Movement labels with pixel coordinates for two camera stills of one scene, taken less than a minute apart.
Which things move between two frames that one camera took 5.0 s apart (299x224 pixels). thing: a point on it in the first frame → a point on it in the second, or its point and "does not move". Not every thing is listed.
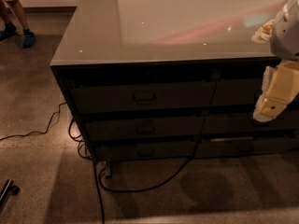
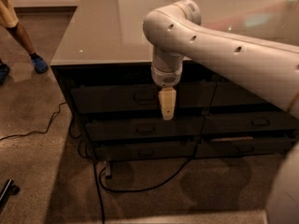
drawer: [143, 97] does not move
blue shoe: [28, 38] → [39, 64]
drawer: [143, 129] does not move
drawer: [149, 149] does not move
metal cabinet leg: [107, 170] does not move
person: [15, 21] → [9, 19]
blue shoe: [9, 31] → [5, 70]
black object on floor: [8, 189] does not move
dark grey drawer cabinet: [172, 71] does not move
